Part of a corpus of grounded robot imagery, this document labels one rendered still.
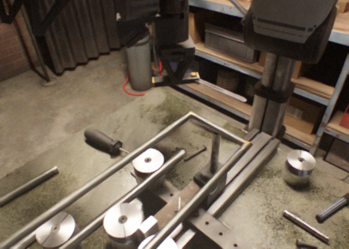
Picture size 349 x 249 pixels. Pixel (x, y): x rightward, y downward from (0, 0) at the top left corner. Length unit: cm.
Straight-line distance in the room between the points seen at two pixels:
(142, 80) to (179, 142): 175
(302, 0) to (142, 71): 172
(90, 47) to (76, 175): 245
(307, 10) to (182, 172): 47
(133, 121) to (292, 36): 45
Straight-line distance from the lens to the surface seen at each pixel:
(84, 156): 60
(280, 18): 74
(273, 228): 48
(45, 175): 58
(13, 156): 211
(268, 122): 94
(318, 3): 71
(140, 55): 220
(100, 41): 301
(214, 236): 41
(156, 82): 57
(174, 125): 36
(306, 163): 53
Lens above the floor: 129
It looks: 39 degrees down
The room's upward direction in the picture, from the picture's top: 2 degrees counter-clockwise
